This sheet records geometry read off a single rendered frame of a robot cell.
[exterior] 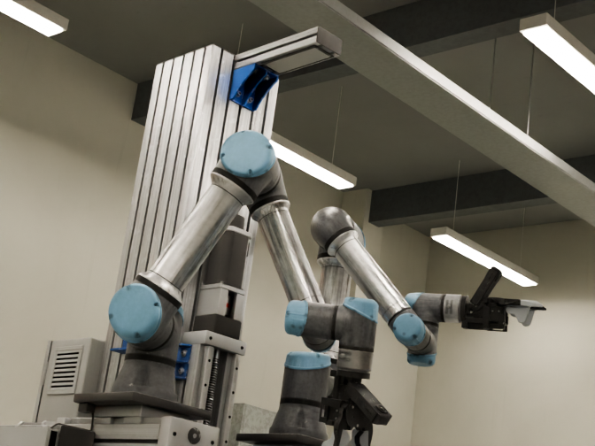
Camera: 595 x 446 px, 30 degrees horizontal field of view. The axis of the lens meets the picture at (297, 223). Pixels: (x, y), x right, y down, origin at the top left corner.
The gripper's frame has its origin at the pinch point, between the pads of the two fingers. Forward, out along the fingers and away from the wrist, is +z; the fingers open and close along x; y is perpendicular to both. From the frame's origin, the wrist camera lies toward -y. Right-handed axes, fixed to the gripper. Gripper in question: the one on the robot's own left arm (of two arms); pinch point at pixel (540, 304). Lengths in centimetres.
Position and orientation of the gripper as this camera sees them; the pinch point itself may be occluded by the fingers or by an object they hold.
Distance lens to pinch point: 292.8
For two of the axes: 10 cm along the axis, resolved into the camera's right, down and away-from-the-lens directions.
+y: -0.9, 9.8, -1.8
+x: -3.4, -2.0, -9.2
